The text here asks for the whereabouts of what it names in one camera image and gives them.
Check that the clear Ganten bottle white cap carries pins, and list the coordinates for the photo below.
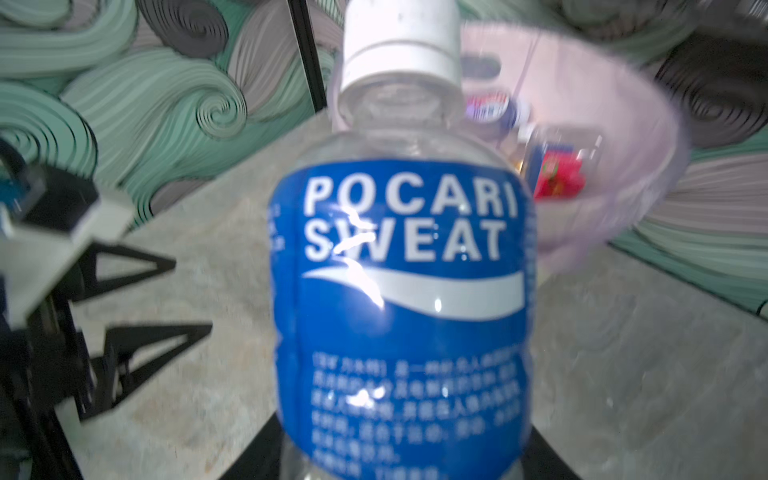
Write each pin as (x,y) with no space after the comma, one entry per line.
(492,115)

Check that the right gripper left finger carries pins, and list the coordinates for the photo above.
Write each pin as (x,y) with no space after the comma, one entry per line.
(261,460)

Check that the red yellow label bottle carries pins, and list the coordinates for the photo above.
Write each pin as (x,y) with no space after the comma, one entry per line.
(559,160)

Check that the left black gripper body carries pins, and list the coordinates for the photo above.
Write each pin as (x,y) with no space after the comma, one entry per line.
(44,363)

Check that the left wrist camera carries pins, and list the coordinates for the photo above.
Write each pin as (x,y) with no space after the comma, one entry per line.
(55,217)

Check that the pink plastic bin liner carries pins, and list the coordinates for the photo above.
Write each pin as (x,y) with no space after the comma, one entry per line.
(402,196)

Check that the blue label bottle white cap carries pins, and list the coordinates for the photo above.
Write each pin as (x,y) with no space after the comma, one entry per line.
(413,379)

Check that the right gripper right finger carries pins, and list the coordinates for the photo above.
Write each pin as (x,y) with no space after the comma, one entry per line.
(541,462)

